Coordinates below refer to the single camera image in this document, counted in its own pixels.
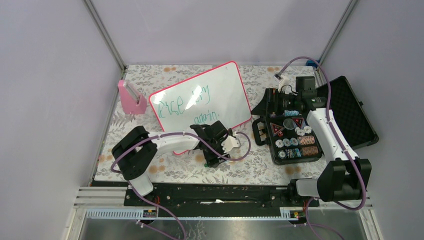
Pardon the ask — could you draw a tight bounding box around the black poker chip case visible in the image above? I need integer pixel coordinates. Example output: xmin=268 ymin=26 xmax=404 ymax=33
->
xmin=252 ymin=76 xmax=379 ymax=165

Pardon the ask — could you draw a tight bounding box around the floral table mat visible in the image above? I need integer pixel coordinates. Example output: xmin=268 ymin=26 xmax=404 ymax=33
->
xmin=91 ymin=65 xmax=327 ymax=187

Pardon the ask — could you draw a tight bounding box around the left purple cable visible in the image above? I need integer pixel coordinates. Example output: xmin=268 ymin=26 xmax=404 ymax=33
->
xmin=110 ymin=131 xmax=252 ymax=240

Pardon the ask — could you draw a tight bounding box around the pink eraser block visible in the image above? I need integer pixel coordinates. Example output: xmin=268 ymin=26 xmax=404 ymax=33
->
xmin=117 ymin=79 xmax=147 ymax=115

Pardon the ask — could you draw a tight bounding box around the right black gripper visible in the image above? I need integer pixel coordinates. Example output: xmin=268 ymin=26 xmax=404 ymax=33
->
xmin=250 ymin=88 xmax=301 ymax=117

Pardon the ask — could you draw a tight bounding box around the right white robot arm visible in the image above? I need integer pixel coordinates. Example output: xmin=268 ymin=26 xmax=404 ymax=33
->
xmin=251 ymin=76 xmax=372 ymax=206

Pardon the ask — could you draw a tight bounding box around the blue clip at corner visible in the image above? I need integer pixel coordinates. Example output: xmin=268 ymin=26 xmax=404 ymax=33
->
xmin=305 ymin=59 xmax=320 ymax=68

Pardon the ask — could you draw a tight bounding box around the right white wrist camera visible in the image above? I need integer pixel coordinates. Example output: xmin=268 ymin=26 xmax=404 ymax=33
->
xmin=274 ymin=73 xmax=290 ymax=92

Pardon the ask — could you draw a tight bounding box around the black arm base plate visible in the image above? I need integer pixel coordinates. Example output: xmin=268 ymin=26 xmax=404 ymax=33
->
xmin=123 ymin=183 xmax=320 ymax=219

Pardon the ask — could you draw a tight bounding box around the pink framed whiteboard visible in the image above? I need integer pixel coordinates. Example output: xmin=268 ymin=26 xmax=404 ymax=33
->
xmin=148 ymin=61 xmax=252 ymax=132

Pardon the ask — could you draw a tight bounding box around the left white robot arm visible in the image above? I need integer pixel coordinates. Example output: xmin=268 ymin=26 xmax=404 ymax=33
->
xmin=111 ymin=120 xmax=241 ymax=206

